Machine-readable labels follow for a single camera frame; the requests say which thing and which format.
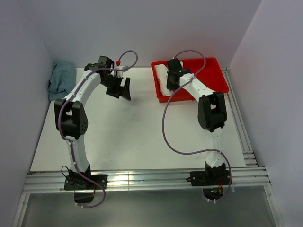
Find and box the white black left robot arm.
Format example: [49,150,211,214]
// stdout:
[54,56,131,189]

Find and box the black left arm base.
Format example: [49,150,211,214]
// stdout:
[61,166,108,204]

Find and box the teal folded cloth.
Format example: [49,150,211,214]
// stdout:
[48,61,76,101]

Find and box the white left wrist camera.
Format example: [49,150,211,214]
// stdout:
[113,60,129,78]

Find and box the aluminium rail frame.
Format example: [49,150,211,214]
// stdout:
[11,67,285,227]

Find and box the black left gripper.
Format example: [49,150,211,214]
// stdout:
[101,75,131,101]

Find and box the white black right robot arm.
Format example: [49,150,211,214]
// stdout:
[167,58,227,184]

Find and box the white t shirt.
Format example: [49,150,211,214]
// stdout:
[152,63,176,99]

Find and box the red plastic bin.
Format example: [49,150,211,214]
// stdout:
[151,57,230,104]

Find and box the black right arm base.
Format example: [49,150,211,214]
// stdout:
[186,169,232,200]

